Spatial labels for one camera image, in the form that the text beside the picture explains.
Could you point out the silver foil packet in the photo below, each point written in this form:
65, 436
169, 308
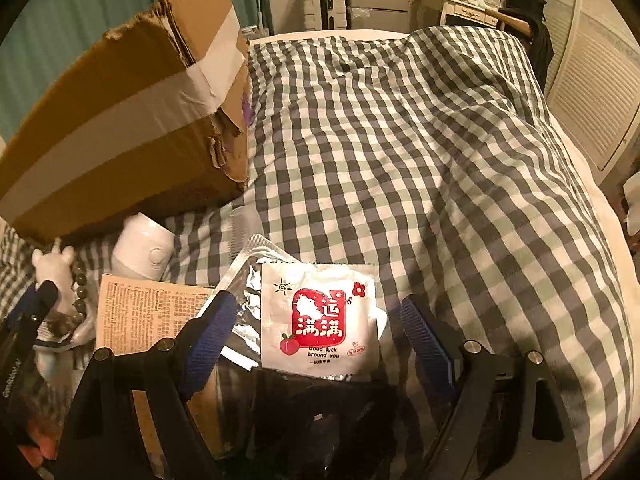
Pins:
247, 290

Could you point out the taped cardboard box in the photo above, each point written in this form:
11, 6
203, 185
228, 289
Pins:
125, 125

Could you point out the white plastic bottle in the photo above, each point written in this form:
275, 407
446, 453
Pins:
142, 250

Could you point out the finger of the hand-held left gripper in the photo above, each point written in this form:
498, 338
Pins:
41, 295

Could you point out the wide teal curtain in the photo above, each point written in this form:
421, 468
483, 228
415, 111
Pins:
100, 0

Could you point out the printed paper sheet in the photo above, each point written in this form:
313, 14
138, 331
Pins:
150, 310

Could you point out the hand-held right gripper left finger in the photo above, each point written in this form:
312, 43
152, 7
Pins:
216, 332

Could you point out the white ribbed suitcase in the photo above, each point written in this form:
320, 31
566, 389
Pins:
325, 7

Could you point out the black hanging clothing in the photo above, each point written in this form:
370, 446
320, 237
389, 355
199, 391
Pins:
530, 25

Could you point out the white sachet with red label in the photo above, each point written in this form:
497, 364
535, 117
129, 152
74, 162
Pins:
320, 280

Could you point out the white louvered wardrobe doors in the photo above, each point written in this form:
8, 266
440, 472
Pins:
590, 70

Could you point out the checkered blanket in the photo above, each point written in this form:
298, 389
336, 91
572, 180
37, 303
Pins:
400, 160

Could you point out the white dressing table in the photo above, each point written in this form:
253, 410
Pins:
460, 7

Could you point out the white animal figurine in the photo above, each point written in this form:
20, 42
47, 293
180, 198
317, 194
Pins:
52, 267

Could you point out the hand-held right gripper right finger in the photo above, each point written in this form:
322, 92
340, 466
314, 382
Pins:
425, 340

